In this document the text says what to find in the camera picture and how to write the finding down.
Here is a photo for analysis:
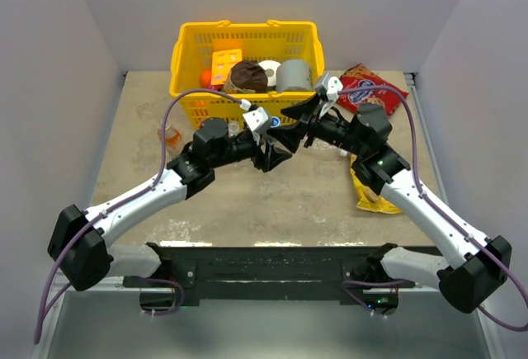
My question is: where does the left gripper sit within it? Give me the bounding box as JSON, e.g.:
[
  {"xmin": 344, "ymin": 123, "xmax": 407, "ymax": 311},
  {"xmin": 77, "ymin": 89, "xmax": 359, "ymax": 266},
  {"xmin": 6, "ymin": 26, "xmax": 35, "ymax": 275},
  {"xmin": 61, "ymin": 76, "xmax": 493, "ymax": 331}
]
[{"xmin": 211, "ymin": 131, "xmax": 292, "ymax": 172}]

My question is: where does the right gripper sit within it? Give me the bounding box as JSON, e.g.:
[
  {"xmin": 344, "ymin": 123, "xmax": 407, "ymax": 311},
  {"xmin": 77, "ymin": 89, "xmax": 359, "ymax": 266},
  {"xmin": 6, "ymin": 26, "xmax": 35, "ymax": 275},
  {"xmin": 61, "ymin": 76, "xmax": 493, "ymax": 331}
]
[{"xmin": 267, "ymin": 92, "xmax": 365, "ymax": 157}]

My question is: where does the orange tea bottle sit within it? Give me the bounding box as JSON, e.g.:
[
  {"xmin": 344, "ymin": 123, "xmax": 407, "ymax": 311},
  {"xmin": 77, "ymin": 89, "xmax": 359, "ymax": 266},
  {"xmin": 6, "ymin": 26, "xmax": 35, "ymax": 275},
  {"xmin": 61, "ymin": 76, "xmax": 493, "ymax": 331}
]
[{"xmin": 158, "ymin": 121, "xmax": 182, "ymax": 158}]

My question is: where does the clear bottle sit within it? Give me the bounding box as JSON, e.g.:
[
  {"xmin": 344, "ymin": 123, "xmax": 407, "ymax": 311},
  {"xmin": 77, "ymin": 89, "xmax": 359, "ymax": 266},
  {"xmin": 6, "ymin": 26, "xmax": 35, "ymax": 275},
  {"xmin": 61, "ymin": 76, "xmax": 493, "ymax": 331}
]
[
  {"xmin": 266, "ymin": 126, "xmax": 284, "ymax": 145},
  {"xmin": 228, "ymin": 120, "xmax": 240, "ymax": 137}
]

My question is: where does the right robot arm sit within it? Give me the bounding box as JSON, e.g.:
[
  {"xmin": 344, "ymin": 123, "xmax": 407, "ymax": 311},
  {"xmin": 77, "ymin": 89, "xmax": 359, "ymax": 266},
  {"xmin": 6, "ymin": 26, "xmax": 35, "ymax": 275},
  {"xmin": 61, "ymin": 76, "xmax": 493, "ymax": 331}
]
[{"xmin": 271, "ymin": 95, "xmax": 512, "ymax": 314}]

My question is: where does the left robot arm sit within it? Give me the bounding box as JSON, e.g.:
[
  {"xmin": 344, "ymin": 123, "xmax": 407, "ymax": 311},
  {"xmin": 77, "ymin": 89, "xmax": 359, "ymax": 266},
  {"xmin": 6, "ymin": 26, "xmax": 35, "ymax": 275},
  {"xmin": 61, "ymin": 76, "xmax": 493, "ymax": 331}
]
[{"xmin": 48, "ymin": 118, "xmax": 292, "ymax": 291}]

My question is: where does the grey tape roll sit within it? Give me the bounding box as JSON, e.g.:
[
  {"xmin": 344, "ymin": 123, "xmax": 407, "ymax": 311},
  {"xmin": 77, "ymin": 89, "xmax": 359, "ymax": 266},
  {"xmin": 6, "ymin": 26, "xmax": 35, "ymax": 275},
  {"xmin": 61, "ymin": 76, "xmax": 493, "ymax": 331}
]
[{"xmin": 276, "ymin": 59, "xmax": 313, "ymax": 92}]

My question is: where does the white tape roll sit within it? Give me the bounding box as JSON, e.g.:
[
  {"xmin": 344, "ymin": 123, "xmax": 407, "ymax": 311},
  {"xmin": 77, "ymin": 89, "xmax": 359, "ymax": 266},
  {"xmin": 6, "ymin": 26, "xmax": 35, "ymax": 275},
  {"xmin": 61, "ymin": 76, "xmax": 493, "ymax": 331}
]
[{"xmin": 258, "ymin": 59, "xmax": 281, "ymax": 91}]

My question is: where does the brown wrapped package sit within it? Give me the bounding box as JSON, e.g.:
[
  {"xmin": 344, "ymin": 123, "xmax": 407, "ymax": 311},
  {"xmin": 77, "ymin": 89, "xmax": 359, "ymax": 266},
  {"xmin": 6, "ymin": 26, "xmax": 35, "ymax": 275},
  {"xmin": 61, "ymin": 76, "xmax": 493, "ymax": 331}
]
[{"xmin": 223, "ymin": 60, "xmax": 268, "ymax": 94}]

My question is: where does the red snack bag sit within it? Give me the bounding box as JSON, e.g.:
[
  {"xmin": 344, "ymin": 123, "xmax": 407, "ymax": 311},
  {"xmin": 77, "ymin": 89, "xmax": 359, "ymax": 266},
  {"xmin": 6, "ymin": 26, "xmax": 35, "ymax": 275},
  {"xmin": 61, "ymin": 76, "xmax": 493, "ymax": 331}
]
[{"xmin": 337, "ymin": 64, "xmax": 408, "ymax": 116}]

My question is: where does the orange juice carton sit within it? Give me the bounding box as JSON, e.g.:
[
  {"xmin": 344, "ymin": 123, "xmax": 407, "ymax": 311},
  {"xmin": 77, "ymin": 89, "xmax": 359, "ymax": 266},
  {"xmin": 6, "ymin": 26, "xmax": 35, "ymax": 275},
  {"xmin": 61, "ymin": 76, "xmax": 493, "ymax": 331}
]
[{"xmin": 210, "ymin": 49, "xmax": 243, "ymax": 87}]

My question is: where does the orange ball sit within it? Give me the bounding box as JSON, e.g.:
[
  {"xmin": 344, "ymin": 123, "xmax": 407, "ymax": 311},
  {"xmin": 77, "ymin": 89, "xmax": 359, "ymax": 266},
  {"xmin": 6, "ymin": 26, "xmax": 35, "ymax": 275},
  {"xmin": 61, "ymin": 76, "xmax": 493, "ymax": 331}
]
[{"xmin": 200, "ymin": 69, "xmax": 212, "ymax": 89}]

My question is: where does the yellow chips bag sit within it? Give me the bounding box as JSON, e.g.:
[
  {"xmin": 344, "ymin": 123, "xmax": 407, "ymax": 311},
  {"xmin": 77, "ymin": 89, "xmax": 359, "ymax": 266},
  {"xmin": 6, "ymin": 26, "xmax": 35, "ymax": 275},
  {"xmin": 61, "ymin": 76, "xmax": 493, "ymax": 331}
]
[{"xmin": 350, "ymin": 168, "xmax": 403, "ymax": 215}]

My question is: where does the yellow plastic shopping basket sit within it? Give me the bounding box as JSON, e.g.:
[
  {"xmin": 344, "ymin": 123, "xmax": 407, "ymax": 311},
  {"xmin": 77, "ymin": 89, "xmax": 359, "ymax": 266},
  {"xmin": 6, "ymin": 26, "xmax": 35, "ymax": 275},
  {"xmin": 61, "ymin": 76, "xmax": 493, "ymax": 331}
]
[{"xmin": 169, "ymin": 20, "xmax": 325, "ymax": 129}]

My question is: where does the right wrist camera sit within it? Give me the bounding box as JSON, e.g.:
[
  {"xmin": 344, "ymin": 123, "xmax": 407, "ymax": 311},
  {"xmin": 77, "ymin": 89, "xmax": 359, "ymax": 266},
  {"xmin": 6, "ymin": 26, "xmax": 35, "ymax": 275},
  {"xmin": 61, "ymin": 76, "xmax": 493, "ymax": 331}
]
[{"xmin": 314, "ymin": 72, "xmax": 343, "ymax": 117}]

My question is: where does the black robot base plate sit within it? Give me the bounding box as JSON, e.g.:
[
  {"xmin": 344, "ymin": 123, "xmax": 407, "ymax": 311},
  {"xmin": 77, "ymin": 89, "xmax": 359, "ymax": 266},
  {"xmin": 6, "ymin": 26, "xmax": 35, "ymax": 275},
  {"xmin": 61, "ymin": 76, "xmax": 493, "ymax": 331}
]
[{"xmin": 124, "ymin": 244, "xmax": 411, "ymax": 310}]

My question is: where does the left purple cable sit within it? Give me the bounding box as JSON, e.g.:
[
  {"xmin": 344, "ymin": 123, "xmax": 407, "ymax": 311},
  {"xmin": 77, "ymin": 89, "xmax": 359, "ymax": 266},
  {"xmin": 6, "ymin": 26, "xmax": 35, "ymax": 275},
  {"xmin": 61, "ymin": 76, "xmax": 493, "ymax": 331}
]
[{"xmin": 32, "ymin": 88, "xmax": 252, "ymax": 344}]

